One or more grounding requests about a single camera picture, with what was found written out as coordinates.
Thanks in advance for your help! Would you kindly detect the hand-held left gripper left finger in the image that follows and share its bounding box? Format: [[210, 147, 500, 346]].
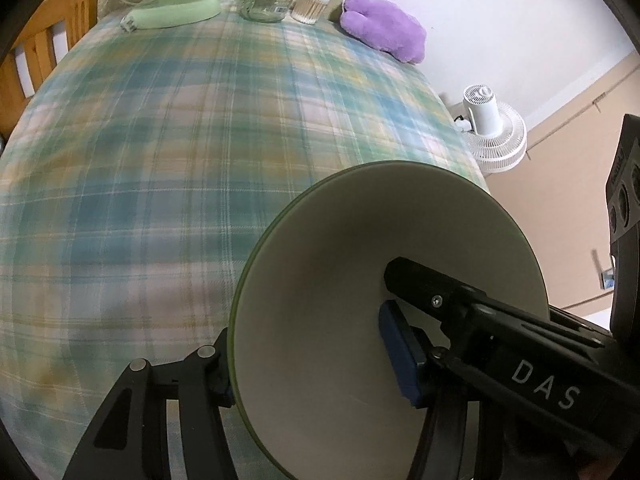
[[62, 329, 237, 480]]

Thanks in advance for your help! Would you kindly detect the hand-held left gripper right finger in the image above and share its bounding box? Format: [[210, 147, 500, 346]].
[[378, 299, 483, 480]]

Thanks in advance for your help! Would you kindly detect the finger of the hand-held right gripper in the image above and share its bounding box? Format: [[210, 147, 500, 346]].
[[549, 305, 613, 336], [384, 257, 608, 356]]

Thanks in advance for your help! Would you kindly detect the grey floral ceramic bowl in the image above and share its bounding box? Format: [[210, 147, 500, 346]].
[[227, 161, 550, 478]]

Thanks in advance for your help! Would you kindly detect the beige door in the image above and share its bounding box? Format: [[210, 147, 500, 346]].
[[482, 52, 640, 321]]

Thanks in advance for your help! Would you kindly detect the white fan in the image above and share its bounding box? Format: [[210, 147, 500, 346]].
[[452, 85, 528, 176]]

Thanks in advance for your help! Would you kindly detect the plaid tablecloth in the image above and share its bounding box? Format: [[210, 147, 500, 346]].
[[0, 7, 491, 466]]

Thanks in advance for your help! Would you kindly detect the purple plush pillow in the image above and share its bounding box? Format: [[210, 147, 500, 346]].
[[340, 0, 427, 64]]

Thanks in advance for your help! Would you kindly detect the wooden chair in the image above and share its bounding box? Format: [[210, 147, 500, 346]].
[[0, 0, 102, 141]]

